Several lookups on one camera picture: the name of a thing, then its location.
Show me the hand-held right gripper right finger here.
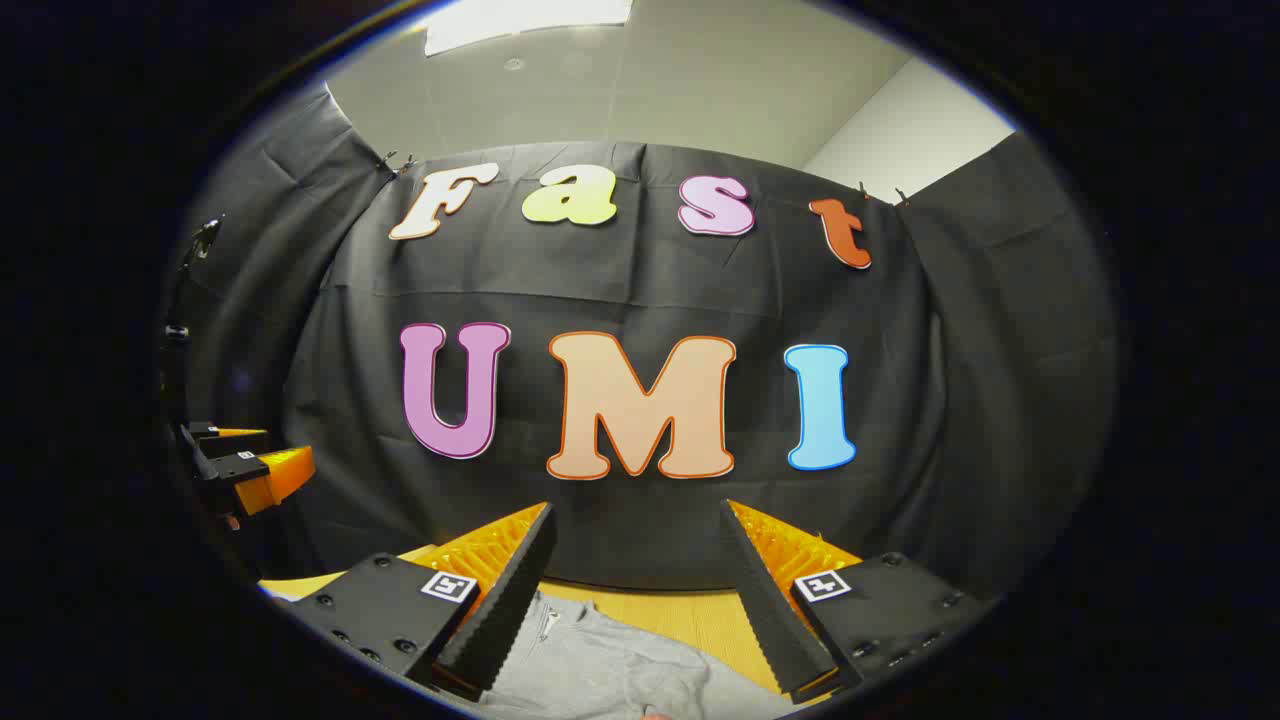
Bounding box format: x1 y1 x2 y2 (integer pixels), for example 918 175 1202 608
720 498 1001 706

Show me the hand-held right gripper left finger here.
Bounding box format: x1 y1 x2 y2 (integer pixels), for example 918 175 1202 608
290 500 559 701

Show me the grey sweatshirt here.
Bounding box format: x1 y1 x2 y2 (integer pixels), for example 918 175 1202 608
480 590 801 720

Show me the black backdrop cloth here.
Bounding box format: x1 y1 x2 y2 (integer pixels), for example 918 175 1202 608
165 85 1119 601

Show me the ceiling light panel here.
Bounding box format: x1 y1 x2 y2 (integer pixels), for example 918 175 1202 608
425 0 633 56

